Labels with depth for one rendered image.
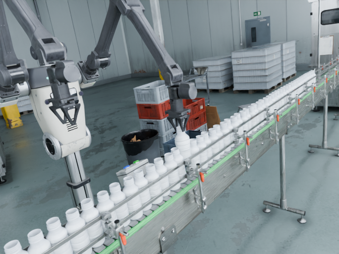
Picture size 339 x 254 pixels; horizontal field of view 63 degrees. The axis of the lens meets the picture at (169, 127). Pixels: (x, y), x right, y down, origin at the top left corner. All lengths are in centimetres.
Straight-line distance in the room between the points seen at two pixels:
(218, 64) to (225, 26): 448
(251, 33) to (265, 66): 453
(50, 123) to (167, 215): 74
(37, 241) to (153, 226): 44
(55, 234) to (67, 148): 70
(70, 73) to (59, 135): 63
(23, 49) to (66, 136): 1240
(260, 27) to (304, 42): 174
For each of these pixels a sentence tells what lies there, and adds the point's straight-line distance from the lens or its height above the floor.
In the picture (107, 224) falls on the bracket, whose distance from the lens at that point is 97.
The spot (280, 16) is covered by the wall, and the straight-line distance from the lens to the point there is 1173.
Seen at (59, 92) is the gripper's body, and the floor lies 151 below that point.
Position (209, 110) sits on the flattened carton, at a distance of 479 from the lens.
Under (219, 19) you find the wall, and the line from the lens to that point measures 1283.
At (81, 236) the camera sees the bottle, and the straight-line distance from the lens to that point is 96.
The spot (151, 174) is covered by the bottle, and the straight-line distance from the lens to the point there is 111.
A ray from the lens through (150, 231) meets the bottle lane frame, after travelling 114.
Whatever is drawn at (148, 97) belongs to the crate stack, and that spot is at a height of 97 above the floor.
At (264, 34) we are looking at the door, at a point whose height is 146.
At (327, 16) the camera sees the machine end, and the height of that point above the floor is 168.
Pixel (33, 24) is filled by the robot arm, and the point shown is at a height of 174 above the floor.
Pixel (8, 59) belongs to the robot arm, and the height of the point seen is 165.
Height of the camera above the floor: 162
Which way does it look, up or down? 17 degrees down
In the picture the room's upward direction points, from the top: 8 degrees counter-clockwise
